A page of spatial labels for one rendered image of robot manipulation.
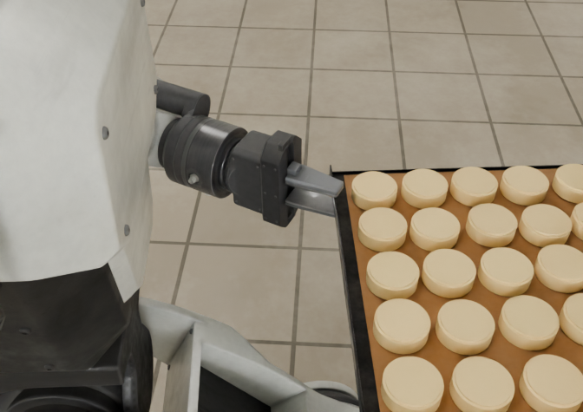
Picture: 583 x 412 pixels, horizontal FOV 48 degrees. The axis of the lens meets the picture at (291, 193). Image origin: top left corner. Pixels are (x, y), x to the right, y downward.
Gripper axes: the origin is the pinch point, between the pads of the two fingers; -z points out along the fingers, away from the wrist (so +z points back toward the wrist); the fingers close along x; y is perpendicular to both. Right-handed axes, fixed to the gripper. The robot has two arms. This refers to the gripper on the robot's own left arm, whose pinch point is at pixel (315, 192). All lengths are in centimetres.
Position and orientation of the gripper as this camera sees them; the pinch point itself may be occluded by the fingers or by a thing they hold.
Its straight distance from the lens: 73.2
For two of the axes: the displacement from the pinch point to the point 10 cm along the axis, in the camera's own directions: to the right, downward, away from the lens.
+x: 0.0, -7.5, -6.7
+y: 4.7, -5.9, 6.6
